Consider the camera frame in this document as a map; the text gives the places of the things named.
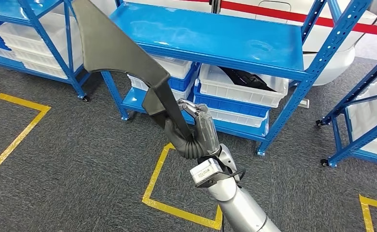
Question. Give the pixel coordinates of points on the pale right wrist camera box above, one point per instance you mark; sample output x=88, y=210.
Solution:
x=204, y=171

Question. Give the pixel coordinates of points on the white car with red stripe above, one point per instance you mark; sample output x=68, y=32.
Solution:
x=339, y=64

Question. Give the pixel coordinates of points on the blue plastic crate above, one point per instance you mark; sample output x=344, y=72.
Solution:
x=233, y=107
x=183, y=81

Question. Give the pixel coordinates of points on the black parts in crate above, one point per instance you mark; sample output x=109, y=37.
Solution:
x=246, y=80

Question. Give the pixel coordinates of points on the black stanchion post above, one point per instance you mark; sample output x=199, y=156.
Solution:
x=215, y=6

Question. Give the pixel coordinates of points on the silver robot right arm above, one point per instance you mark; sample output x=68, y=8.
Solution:
x=239, y=205

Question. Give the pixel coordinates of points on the black plastic car part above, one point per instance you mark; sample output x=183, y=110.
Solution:
x=111, y=41

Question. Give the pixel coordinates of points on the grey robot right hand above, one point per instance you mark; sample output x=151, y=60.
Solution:
x=207, y=134

